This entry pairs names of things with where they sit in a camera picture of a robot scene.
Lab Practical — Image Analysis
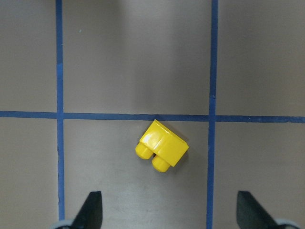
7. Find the yellow toy block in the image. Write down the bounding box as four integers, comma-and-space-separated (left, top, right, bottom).
135, 120, 189, 173

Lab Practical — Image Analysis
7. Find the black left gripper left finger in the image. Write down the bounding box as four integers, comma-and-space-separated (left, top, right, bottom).
71, 191, 103, 229

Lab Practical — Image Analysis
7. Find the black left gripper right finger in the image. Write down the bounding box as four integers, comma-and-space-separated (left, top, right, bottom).
236, 191, 278, 229

